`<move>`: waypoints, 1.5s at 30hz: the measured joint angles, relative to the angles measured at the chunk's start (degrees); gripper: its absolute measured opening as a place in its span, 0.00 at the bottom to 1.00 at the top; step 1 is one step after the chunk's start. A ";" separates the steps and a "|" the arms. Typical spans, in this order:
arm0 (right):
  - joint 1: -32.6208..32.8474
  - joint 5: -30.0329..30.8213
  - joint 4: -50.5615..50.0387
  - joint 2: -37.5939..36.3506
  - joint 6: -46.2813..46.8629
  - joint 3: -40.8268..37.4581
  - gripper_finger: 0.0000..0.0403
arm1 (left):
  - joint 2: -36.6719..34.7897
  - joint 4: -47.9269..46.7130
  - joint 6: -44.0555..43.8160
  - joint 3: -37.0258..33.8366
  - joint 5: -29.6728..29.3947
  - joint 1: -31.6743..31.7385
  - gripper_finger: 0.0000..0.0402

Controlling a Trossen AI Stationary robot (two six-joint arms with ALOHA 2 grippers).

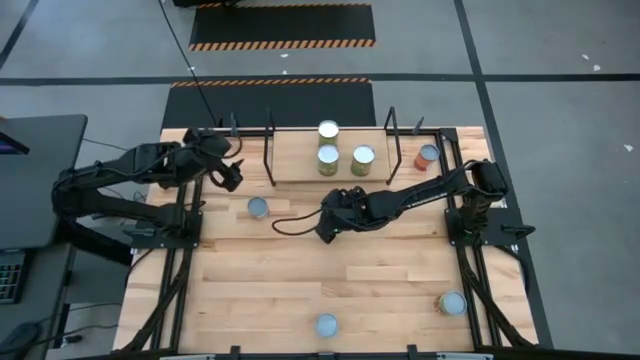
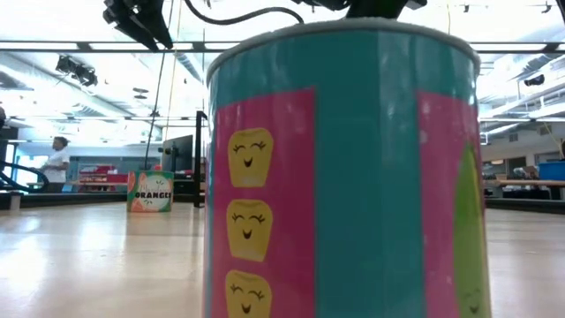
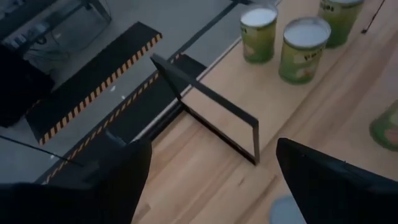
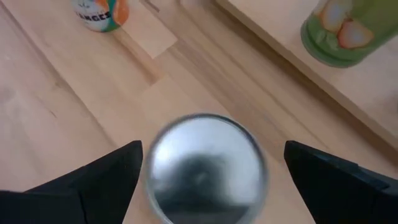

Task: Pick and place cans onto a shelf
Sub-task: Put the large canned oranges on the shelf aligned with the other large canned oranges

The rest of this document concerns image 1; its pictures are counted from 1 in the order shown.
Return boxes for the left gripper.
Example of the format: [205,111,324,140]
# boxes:
[183,127,247,194]

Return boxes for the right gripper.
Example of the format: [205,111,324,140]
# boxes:
[315,186,377,246]

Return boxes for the green label tin can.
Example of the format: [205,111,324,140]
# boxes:
[317,119,340,149]
[349,144,376,178]
[316,143,341,177]

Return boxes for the tin can with grey lid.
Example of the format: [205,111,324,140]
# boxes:
[314,312,340,339]

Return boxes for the red label tin can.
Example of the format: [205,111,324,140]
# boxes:
[413,143,441,173]

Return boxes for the pasta print tin can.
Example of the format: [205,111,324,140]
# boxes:
[433,290,469,318]

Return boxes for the black floor mat hazard stripe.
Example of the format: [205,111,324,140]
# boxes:
[161,77,377,129]
[188,3,377,52]

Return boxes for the dark grey desk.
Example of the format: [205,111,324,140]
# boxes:
[0,113,89,251]

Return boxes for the computer screen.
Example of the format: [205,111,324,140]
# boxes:
[0,130,30,156]

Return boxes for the backlit keyboard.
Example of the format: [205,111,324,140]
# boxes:
[0,249,26,305]

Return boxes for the black computer mouse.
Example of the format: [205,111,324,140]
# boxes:
[0,322,42,357]

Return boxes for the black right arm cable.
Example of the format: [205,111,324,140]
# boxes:
[271,207,329,237]

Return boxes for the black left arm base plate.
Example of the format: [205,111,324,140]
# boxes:
[130,209,204,250]

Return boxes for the thin black hanging cable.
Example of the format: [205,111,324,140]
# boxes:
[157,0,221,127]

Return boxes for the black table frame rails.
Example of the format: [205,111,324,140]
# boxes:
[119,127,539,360]

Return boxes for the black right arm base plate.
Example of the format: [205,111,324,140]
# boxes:
[444,207,536,247]

